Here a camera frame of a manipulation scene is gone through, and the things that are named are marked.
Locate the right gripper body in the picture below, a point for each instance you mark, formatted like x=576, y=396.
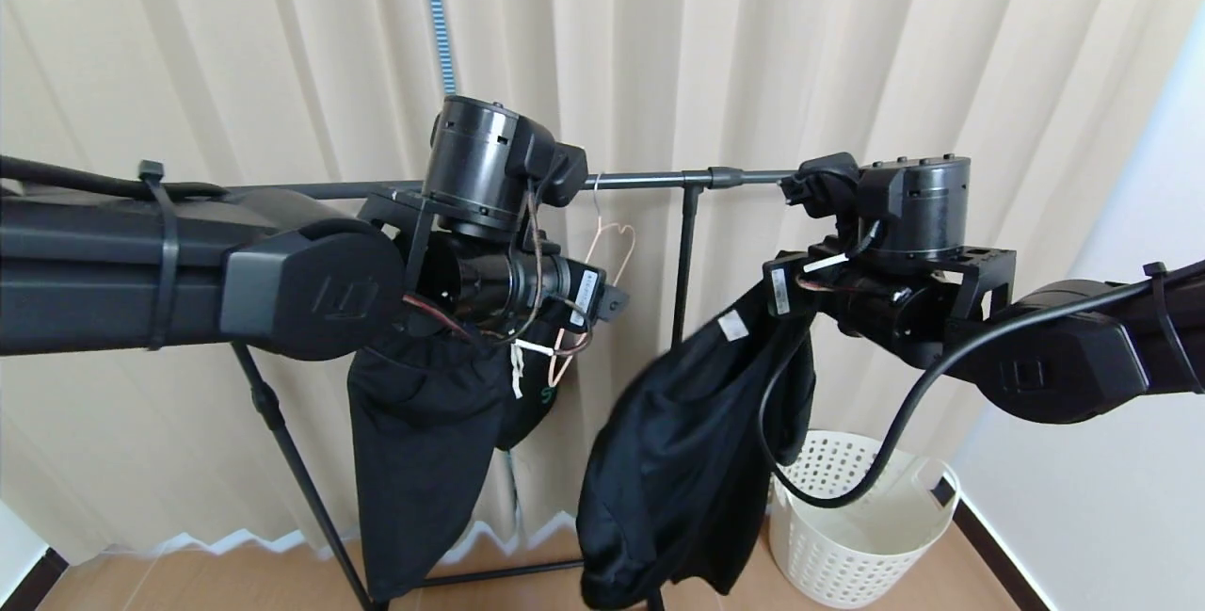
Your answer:
x=885, y=310

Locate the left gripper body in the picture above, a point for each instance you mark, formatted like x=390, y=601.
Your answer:
x=508, y=286

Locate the pink clothes hanger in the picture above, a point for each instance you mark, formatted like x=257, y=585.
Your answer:
x=598, y=201

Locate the black shorts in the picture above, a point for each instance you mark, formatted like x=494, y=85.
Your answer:
x=424, y=460

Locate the black garment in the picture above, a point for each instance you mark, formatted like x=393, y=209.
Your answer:
x=678, y=460

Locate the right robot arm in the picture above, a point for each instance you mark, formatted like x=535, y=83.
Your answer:
x=1064, y=366

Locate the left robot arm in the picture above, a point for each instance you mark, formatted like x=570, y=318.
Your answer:
x=113, y=272

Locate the black clothes rack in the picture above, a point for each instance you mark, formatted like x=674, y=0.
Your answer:
x=650, y=180

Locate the white laundry basket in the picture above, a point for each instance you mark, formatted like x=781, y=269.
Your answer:
x=847, y=564

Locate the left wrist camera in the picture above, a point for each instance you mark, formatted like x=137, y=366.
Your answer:
x=588, y=291

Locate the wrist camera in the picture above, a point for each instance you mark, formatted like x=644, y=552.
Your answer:
x=588, y=291
x=800, y=296

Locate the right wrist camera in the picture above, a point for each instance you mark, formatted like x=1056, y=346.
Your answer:
x=800, y=296

